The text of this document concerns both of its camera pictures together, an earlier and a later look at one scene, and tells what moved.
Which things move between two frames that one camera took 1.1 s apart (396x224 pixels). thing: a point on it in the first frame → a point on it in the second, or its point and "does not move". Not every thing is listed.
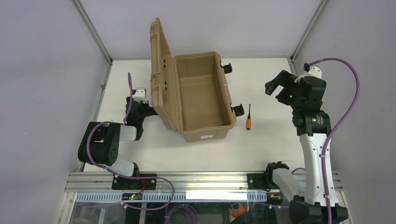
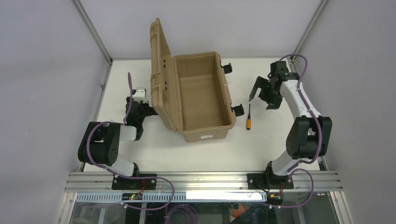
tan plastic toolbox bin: x=189 y=90 does not move
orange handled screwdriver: x=248 y=122 does not move
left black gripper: x=143 y=109 does not move
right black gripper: x=285 y=89 → x=267 y=91
